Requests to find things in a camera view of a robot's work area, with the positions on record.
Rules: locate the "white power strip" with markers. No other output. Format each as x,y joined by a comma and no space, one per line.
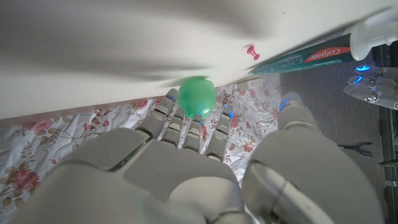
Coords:
251,84

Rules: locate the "cream table mat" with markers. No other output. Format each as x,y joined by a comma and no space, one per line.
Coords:
124,46

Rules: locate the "green egg-shaped ball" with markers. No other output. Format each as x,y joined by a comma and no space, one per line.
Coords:
197,96

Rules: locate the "pink push pin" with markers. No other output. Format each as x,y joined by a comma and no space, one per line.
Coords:
252,52

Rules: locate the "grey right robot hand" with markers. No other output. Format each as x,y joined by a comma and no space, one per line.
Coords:
174,183

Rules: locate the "floral backdrop cloth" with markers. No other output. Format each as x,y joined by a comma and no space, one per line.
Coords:
46,149

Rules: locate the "black stand foot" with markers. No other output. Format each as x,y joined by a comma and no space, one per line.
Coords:
357,148

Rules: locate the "green Colgate toothpaste tube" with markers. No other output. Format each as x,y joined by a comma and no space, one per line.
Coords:
311,56

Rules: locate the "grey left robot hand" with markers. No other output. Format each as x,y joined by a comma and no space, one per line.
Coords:
379,87

